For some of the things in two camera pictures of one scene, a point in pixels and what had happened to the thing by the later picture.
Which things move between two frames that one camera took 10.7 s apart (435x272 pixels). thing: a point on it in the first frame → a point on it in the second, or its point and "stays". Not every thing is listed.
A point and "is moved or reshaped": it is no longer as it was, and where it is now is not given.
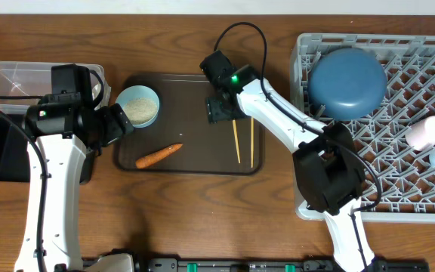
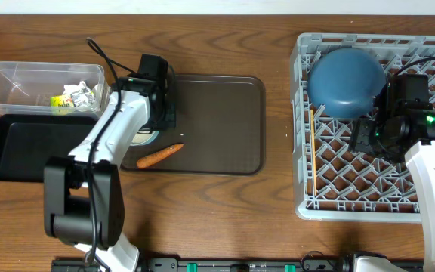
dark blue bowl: (347, 84) stays
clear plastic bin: (24, 78) stays
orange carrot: (157, 156) stays
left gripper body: (107, 128) → (166, 120)
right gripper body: (218, 112) → (365, 137)
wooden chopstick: (236, 140) is moved or reshaped
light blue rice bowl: (140, 103) is moved or reshaped
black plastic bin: (7, 158) stays
